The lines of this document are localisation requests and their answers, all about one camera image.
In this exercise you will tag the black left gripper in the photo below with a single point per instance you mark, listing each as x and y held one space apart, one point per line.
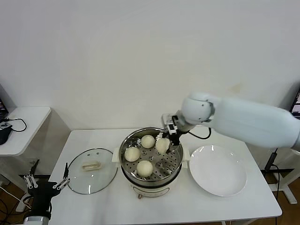
43 191

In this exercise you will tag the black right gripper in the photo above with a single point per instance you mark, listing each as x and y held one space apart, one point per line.
177 132

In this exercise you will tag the white steamed baozi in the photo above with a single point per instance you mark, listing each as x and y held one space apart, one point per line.
162 145
132 154
147 141
144 168

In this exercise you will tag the round glass pot lid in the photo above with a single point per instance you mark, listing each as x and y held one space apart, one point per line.
93 180

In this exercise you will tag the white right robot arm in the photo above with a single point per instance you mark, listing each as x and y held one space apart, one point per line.
246 119

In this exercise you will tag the perforated stainless steamer basket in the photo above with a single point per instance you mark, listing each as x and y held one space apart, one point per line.
164 171

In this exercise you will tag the round white plate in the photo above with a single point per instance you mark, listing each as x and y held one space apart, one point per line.
218 171

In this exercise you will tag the black computer mouse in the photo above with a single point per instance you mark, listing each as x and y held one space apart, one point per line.
4 136

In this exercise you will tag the white QR code tag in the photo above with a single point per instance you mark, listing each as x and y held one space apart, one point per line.
4 125

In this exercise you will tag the black laptop with pink screen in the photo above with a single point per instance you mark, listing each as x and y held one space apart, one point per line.
2 107

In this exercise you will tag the white side table with label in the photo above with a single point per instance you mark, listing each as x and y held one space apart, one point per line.
287 187

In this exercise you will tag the black laptop with dark screen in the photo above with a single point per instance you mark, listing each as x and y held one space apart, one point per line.
295 100

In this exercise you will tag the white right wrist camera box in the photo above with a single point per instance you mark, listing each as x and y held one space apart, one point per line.
167 120

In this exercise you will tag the white wall socket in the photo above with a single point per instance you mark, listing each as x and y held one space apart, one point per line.
34 161

